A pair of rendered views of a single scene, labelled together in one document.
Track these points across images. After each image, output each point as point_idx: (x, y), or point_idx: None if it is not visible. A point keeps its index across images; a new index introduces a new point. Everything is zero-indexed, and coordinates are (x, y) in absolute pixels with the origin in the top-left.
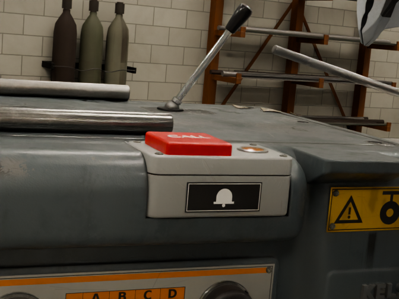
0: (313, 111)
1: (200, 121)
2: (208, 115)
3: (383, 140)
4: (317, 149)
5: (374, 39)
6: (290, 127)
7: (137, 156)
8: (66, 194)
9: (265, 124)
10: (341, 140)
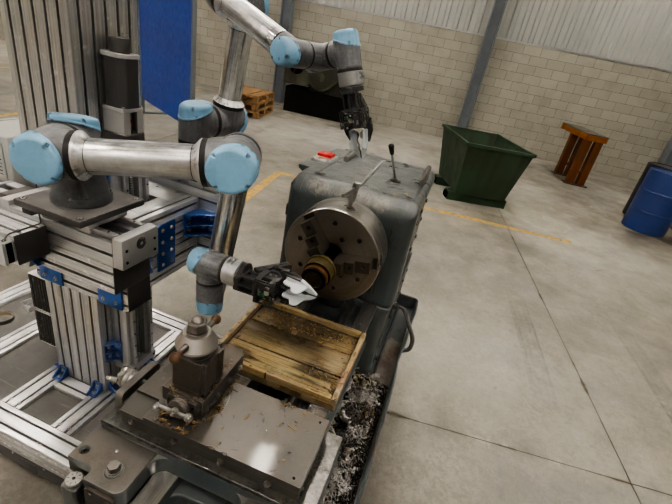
0: None
1: (367, 173)
2: (382, 180)
3: (324, 176)
4: (319, 164)
5: (356, 154)
6: (352, 177)
7: None
8: None
9: (361, 178)
10: (327, 171)
